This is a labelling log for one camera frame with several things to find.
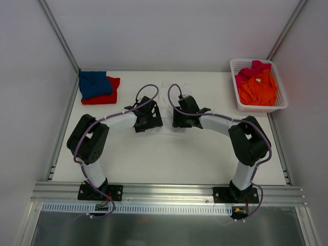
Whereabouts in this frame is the white t shirt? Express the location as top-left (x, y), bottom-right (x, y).
top-left (151, 81), bottom-right (186, 136)

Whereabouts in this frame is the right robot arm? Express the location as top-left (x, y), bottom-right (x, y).
top-left (172, 95), bottom-right (272, 203)

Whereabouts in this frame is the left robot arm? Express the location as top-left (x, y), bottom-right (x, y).
top-left (67, 96), bottom-right (163, 201)

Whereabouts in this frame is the folded red t shirt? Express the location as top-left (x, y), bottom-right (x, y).
top-left (80, 76), bottom-right (120, 105)

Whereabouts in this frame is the white plastic basket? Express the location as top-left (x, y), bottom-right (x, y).
top-left (230, 58), bottom-right (288, 113)

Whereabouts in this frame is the pink t shirt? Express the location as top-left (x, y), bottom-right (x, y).
top-left (235, 60), bottom-right (272, 89)

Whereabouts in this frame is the folded blue t shirt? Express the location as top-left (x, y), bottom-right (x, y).
top-left (78, 71), bottom-right (113, 99)

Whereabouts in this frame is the orange t shirt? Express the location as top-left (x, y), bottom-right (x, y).
top-left (238, 69), bottom-right (278, 107)

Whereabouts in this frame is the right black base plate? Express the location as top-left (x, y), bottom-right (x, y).
top-left (213, 187), bottom-right (259, 204)

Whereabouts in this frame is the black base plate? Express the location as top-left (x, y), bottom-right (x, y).
top-left (213, 187), bottom-right (259, 204)
top-left (77, 182), bottom-right (124, 201)

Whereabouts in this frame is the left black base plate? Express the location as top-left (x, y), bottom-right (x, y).
top-left (77, 182), bottom-right (124, 201)

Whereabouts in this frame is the right aluminium frame post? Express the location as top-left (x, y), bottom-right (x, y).
top-left (266, 0), bottom-right (309, 60)

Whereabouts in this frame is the aluminium frame post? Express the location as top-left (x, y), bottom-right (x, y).
top-left (37, 0), bottom-right (79, 73)
top-left (266, 0), bottom-right (309, 60)

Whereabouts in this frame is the aluminium mounting rail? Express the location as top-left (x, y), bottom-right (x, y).
top-left (30, 181), bottom-right (308, 207)

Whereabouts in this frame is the left aluminium frame post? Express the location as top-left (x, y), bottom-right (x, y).
top-left (37, 0), bottom-right (79, 73)

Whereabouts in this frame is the white slotted cable duct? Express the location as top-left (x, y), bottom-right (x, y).
top-left (42, 202), bottom-right (232, 216)

